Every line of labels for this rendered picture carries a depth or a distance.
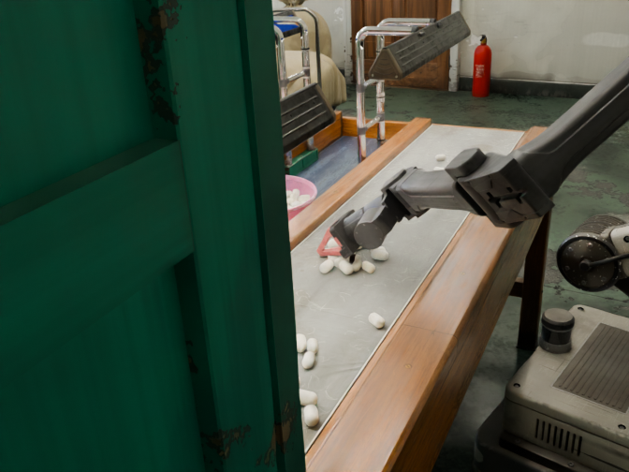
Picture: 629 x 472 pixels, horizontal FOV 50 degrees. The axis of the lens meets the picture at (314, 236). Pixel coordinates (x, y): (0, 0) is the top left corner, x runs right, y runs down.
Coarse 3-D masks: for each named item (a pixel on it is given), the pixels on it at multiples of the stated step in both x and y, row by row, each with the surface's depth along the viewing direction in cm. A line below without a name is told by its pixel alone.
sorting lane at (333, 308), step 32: (448, 128) 220; (416, 160) 194; (448, 160) 192; (416, 224) 154; (448, 224) 153; (416, 256) 140; (320, 288) 129; (352, 288) 129; (384, 288) 128; (416, 288) 127; (320, 320) 119; (352, 320) 119; (320, 352) 110; (352, 352) 110; (320, 384) 103; (352, 384) 102; (320, 416) 96
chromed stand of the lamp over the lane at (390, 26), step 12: (384, 24) 188; (396, 24) 186; (408, 24) 185; (420, 24) 183; (360, 36) 176; (384, 36) 191; (420, 36) 169; (360, 48) 178; (360, 60) 179; (360, 72) 181; (360, 84) 182; (384, 84) 196; (360, 96) 183; (384, 96) 197; (360, 108) 185; (384, 108) 199; (360, 120) 186; (372, 120) 195; (384, 120) 200; (360, 132) 188; (384, 132) 202; (360, 144) 189; (360, 156) 191
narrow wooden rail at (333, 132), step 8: (336, 112) 236; (336, 120) 234; (328, 128) 229; (336, 128) 235; (320, 136) 225; (328, 136) 230; (336, 136) 236; (304, 144) 215; (320, 144) 226; (328, 144) 231; (296, 152) 211
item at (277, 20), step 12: (300, 24) 199; (276, 36) 187; (300, 36) 201; (276, 48) 189; (300, 48) 203; (300, 72) 202; (312, 144) 214; (288, 156) 202; (300, 156) 209; (312, 156) 215; (288, 168) 201; (300, 168) 209
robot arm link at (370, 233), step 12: (396, 180) 123; (384, 192) 125; (384, 204) 123; (396, 204) 125; (372, 216) 122; (384, 216) 121; (396, 216) 123; (408, 216) 126; (360, 228) 121; (372, 228) 121; (384, 228) 120; (360, 240) 123; (372, 240) 122; (384, 240) 122
